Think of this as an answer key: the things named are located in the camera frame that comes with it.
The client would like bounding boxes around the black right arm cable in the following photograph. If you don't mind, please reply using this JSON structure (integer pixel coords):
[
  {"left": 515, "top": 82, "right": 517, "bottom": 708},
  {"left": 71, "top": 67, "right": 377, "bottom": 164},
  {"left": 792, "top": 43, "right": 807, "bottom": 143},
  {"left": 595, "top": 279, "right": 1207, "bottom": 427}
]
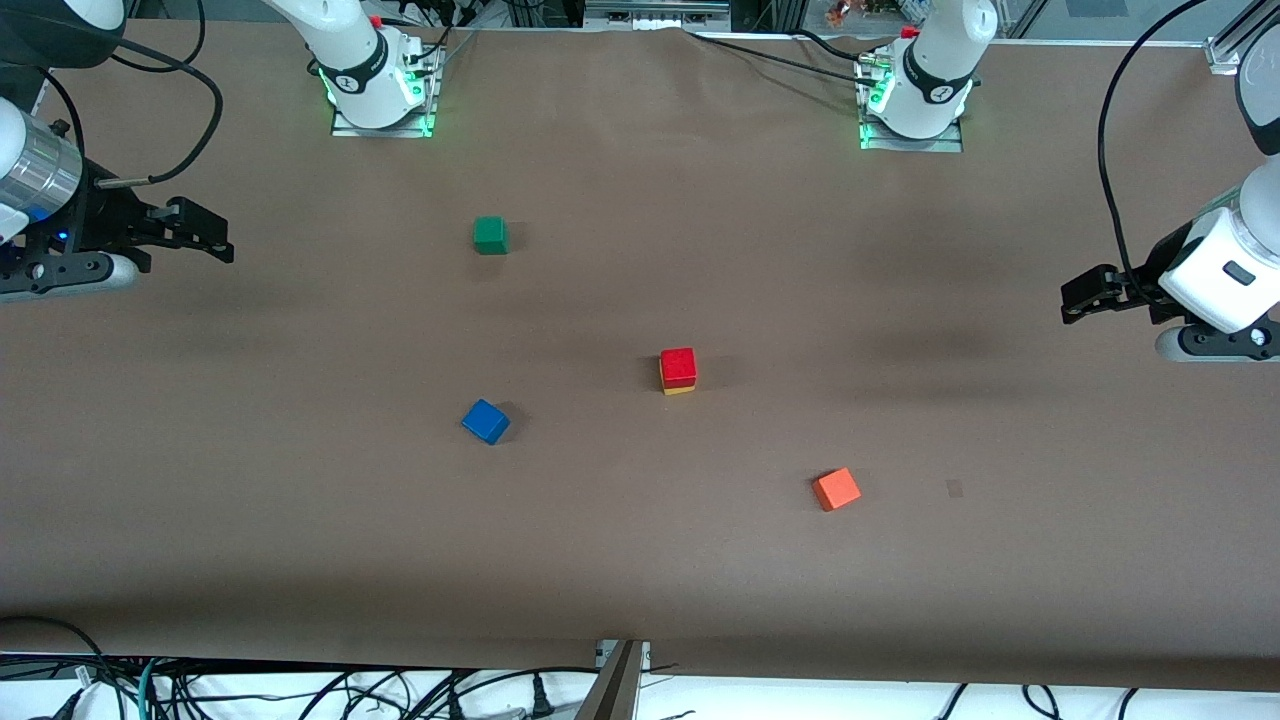
[{"left": 95, "top": 0, "right": 223, "bottom": 191}]

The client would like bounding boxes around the brown paper table cover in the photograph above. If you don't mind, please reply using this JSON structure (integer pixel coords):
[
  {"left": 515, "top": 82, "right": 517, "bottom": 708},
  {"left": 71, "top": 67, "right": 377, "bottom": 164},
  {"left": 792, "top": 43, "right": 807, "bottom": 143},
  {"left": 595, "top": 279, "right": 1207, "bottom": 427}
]
[{"left": 0, "top": 20, "right": 1280, "bottom": 693}]

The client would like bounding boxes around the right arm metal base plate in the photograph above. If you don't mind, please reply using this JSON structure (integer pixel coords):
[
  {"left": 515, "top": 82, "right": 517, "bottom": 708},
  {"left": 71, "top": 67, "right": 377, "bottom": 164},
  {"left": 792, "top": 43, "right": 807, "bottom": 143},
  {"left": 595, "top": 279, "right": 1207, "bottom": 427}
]
[{"left": 330, "top": 45, "right": 446, "bottom": 139}]

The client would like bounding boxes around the grey metal rail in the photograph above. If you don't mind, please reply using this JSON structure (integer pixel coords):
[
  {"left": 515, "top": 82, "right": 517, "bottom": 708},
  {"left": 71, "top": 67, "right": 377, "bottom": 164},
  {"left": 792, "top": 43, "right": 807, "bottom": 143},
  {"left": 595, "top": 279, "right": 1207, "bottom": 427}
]
[{"left": 585, "top": 0, "right": 731, "bottom": 29}]

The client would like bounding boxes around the aluminium corner profile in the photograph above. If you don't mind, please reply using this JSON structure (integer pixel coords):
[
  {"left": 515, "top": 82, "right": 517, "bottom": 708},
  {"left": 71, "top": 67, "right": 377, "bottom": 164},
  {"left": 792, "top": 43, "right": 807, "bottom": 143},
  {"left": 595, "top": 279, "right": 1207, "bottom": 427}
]
[{"left": 1205, "top": 0, "right": 1280, "bottom": 73}]

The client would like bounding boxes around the orange wooden cube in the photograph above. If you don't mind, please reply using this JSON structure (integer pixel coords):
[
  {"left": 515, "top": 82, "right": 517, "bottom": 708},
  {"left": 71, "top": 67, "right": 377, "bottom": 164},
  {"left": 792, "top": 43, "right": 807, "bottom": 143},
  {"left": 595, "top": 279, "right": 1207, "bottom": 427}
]
[{"left": 812, "top": 467, "right": 862, "bottom": 513}]

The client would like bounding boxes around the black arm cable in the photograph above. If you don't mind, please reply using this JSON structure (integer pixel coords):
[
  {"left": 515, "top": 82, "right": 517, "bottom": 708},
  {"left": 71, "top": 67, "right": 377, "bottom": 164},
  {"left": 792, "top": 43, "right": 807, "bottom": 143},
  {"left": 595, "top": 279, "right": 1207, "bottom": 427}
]
[
  {"left": 95, "top": 0, "right": 223, "bottom": 191},
  {"left": 1097, "top": 0, "right": 1216, "bottom": 306}
]

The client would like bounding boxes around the black arched cable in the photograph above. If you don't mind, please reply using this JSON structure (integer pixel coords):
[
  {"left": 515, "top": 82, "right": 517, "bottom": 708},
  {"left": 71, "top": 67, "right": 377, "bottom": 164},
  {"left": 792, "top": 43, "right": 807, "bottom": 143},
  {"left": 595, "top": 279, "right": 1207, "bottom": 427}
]
[{"left": 0, "top": 614, "right": 106, "bottom": 666}]

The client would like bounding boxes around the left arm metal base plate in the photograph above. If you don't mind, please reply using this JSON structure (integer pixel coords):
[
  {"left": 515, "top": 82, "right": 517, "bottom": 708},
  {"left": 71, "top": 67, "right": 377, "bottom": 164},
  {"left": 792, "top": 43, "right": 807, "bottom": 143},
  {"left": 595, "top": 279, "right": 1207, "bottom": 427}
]
[{"left": 858, "top": 118, "right": 966, "bottom": 154}]

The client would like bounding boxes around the blue wooden cube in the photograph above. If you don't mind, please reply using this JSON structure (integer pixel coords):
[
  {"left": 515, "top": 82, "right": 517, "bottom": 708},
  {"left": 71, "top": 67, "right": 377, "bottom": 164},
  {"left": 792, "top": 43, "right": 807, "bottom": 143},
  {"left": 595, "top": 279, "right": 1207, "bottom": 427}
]
[{"left": 461, "top": 399, "right": 511, "bottom": 446}]

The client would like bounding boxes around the black base supply cable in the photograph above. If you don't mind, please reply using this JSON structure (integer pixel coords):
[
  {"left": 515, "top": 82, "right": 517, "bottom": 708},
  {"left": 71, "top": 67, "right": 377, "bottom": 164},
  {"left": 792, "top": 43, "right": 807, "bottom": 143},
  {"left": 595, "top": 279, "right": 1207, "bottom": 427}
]
[{"left": 688, "top": 30, "right": 873, "bottom": 85}]

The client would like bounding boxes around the aluminium frame beam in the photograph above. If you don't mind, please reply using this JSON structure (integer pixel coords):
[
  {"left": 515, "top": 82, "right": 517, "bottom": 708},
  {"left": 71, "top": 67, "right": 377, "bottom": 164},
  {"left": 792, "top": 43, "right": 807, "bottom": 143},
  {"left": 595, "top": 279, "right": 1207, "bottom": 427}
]
[{"left": 572, "top": 640, "right": 653, "bottom": 720}]

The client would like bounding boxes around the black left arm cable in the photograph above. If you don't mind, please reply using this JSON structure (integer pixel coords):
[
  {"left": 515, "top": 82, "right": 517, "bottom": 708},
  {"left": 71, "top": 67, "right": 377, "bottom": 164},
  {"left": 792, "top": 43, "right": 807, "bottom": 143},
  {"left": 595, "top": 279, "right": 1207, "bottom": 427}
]
[{"left": 1097, "top": 0, "right": 1216, "bottom": 306}]

